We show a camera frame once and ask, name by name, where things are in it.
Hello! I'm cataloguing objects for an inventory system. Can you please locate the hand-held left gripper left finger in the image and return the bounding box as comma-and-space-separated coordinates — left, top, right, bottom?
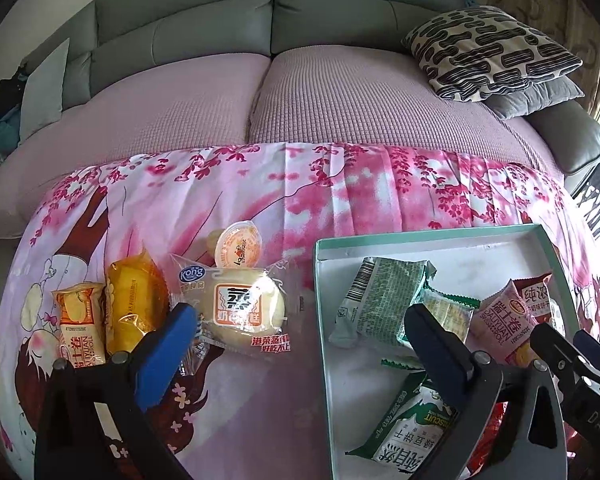
34, 303, 198, 480

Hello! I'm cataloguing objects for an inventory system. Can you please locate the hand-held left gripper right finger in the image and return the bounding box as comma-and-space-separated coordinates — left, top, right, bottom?
404, 303, 570, 480

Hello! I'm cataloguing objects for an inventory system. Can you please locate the clear green cracker packet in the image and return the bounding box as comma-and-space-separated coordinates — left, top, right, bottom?
380, 285, 482, 372

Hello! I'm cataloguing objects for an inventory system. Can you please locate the pink snack packet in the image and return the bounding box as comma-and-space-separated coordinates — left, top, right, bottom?
467, 280, 546, 368

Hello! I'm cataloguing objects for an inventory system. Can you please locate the yellow cake packet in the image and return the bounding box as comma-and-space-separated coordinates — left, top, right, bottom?
104, 255, 171, 356

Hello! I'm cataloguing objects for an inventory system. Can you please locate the dark red snack packet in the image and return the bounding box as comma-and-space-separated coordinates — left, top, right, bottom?
512, 272, 566, 331

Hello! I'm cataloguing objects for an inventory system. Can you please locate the green foil snack packet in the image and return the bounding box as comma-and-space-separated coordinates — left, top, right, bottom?
328, 256, 437, 347

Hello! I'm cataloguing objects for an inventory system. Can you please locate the white box with teal rim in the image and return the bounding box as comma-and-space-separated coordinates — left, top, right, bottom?
314, 223, 588, 480

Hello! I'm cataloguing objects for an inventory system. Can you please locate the green white biscuit packet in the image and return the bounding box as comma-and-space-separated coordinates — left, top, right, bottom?
347, 370, 461, 466

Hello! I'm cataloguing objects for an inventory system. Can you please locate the white steamed cake packet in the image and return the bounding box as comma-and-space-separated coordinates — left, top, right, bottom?
169, 254, 293, 356

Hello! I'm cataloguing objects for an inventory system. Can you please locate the yellow snack packet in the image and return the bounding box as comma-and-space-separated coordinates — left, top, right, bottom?
50, 282, 107, 368

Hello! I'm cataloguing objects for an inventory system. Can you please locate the small clear snack packet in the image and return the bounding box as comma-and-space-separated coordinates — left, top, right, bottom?
177, 335, 221, 376

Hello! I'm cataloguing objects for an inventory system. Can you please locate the pink printed blanket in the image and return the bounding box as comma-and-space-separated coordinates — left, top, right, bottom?
0, 141, 600, 480

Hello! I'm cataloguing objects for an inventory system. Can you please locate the orange jelly cup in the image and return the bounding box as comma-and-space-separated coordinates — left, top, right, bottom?
215, 221, 263, 268

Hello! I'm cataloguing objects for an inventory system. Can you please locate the grey pillow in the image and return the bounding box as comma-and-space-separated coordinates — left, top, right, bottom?
485, 76, 585, 121

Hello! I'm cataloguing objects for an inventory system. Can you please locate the pink waffle sofa cover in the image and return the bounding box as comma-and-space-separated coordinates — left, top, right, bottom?
0, 45, 566, 241

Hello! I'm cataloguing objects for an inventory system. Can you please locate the teal cloth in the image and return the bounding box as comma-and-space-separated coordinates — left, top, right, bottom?
0, 105, 23, 153

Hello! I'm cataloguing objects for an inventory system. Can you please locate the dark cloth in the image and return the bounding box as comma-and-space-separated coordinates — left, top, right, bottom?
0, 67, 28, 118

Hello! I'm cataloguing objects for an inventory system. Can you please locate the black white patterned pillow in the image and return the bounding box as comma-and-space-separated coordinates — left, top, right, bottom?
401, 6, 584, 103

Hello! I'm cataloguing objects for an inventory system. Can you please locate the grey sofa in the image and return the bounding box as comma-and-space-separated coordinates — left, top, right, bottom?
0, 0, 600, 191

